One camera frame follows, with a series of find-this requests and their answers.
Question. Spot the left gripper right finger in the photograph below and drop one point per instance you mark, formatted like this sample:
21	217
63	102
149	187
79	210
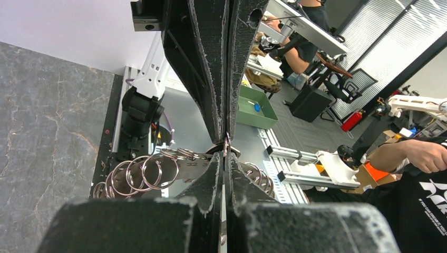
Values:
259	223

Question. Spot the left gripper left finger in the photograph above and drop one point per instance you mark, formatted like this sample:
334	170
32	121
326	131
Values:
189	222

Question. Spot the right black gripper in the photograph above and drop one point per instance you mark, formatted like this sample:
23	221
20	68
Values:
194	44

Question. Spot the small black key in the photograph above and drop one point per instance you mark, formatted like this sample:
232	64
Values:
224	146

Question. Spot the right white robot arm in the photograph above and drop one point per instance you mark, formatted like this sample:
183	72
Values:
142	102

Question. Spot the green storage bin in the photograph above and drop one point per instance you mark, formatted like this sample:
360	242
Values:
255	109

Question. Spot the red fire extinguisher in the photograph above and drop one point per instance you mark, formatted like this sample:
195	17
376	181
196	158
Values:
352	121

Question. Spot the black office chair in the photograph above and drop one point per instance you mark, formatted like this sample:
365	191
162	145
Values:
346	89

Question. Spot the person in black t-shirt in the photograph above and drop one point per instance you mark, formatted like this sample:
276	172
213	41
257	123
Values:
415	205

